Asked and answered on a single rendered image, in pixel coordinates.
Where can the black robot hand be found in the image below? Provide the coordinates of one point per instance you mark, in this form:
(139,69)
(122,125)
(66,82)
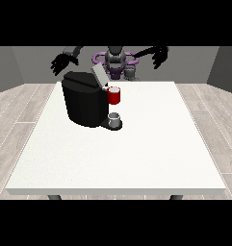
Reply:
(160,55)
(63,61)

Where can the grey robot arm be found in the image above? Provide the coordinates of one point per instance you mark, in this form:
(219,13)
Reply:
(71,50)

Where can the small grey coffee pod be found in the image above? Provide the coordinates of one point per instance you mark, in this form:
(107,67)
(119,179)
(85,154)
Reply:
(130,73)

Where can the pale grey machine lid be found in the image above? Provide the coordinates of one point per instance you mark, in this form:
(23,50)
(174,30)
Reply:
(100,75)

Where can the black coffee machine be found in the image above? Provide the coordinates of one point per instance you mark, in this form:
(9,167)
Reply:
(83,101)

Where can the red pod holder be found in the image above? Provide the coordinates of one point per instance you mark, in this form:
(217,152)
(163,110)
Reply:
(114,95)

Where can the grey robot trunk purple rings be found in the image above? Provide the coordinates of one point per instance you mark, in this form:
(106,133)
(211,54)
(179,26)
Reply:
(114,59)

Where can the small grey cup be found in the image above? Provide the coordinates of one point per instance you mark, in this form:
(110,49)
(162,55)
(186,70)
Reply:
(114,120)

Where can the dark table leg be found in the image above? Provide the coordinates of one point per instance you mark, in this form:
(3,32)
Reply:
(176,197)
(55,197)

